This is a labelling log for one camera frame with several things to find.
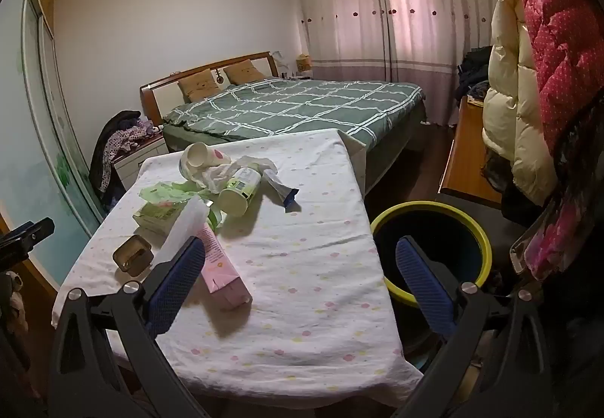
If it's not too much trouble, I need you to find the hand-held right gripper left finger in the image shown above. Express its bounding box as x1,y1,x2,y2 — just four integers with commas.
47,236,211,418

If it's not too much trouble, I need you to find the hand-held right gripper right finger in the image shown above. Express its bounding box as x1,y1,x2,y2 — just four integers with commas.
395,236,555,418

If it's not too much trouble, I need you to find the pink carton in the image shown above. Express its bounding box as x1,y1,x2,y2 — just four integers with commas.
195,222,252,310

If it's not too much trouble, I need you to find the small metal tin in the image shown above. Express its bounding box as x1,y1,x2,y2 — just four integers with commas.
112,234,154,278

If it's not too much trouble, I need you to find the translucent plastic packaging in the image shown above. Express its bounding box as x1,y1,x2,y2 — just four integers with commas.
155,198,209,267

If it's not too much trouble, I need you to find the black bin with yellow rim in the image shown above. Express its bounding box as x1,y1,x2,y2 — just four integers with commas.
370,201,492,353

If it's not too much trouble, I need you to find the pale green cardboard box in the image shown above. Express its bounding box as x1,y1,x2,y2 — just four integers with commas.
132,200,190,237

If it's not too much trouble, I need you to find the green plastic wrapper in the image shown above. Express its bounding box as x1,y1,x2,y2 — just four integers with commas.
140,180,227,231

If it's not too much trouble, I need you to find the green label plastic bottle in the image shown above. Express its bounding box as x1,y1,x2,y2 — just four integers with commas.
218,166,263,217

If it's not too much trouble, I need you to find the white paper cup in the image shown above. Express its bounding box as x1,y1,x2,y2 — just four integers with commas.
184,142,230,170

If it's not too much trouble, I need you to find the white tube with blue cap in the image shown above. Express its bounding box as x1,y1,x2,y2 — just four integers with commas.
263,170,301,212

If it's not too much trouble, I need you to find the white plastic wrap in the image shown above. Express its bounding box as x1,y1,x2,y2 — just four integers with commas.
203,155,275,192

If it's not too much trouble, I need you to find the sliding wardrobe door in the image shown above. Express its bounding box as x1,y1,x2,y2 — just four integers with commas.
19,0,110,221

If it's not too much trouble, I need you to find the pile of clothes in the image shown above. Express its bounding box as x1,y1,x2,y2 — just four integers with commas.
89,111,142,206

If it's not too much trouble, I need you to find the white nightstand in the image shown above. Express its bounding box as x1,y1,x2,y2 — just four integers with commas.
113,137,171,192

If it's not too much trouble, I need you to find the floral patterned garment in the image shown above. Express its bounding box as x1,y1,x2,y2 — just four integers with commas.
104,121,163,165

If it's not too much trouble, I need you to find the wooden desk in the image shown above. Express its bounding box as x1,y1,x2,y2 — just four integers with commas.
439,95,503,207

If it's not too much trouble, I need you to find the pink floral garment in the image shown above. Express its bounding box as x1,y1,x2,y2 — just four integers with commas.
524,189,588,283

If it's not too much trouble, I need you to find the wooden bed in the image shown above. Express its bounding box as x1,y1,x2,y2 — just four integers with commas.
140,51,428,192

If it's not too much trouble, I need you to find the brown bear pillow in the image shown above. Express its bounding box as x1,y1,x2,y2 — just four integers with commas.
223,60,267,85
177,71,222,104

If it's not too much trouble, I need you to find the cream down jacket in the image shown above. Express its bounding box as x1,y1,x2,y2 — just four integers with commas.
481,0,561,207

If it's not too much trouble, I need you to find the green plaid quilt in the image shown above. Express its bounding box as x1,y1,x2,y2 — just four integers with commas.
162,76,423,150

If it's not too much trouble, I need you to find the dark clothes pile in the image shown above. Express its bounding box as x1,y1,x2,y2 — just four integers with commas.
455,45,494,104

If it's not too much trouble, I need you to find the pink window curtain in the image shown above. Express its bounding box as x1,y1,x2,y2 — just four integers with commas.
291,0,392,84
382,0,496,126

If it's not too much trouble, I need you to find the red dotted down jacket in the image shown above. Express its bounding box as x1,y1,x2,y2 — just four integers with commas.
507,0,604,174

